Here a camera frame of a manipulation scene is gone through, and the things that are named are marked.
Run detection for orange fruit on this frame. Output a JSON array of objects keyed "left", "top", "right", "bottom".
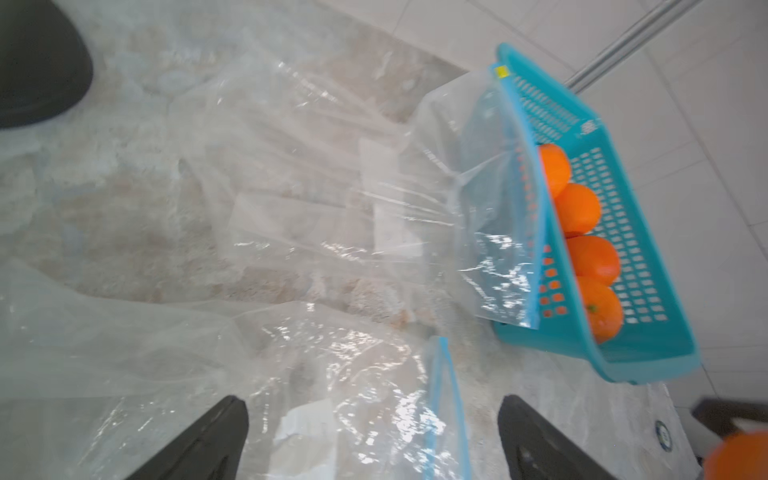
[
  {"left": 538, "top": 144, "right": 572, "bottom": 199},
  {"left": 566, "top": 235, "right": 621, "bottom": 286},
  {"left": 703, "top": 431, "right": 768, "bottom": 480},
  {"left": 577, "top": 276, "right": 624, "bottom": 344},
  {"left": 554, "top": 183, "right": 602, "bottom": 238}
]

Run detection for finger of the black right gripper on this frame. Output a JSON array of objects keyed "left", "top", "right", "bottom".
[{"left": 691, "top": 397, "right": 767, "bottom": 437}]

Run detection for black microphone stand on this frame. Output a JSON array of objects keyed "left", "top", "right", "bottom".
[{"left": 1, "top": 0, "right": 94, "bottom": 129}]

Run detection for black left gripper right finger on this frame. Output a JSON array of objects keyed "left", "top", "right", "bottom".
[{"left": 497, "top": 395, "right": 614, "bottom": 480}]

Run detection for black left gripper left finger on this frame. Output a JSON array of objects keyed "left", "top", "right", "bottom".
[{"left": 128, "top": 395, "right": 249, "bottom": 480}]

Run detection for teal plastic perforated basket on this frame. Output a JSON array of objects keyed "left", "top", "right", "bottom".
[{"left": 488, "top": 43, "right": 702, "bottom": 385}]

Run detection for clear zip-top bag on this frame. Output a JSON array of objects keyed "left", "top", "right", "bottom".
[
  {"left": 170, "top": 58, "right": 548, "bottom": 329},
  {"left": 1, "top": 260, "right": 471, "bottom": 479}
]

